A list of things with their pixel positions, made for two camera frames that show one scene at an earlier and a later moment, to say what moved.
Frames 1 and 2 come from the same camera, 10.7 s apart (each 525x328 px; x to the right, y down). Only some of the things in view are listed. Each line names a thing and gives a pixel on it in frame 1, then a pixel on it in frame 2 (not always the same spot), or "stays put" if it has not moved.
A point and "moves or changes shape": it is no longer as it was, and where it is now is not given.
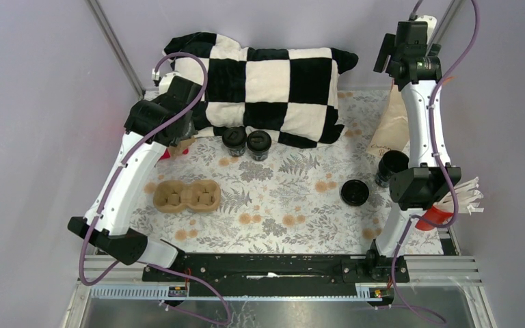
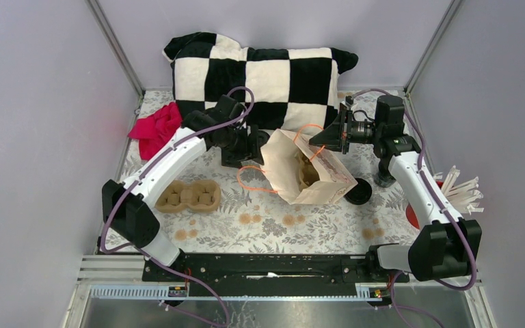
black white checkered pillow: [292, 93] stays put
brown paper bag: [393, 132] moves or changes shape
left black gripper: [194, 131] to [249, 150]
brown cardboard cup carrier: [203, 196] stays put
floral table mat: [317, 198] stays put
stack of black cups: [391, 162] stays put
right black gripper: [385, 49] to [333, 137]
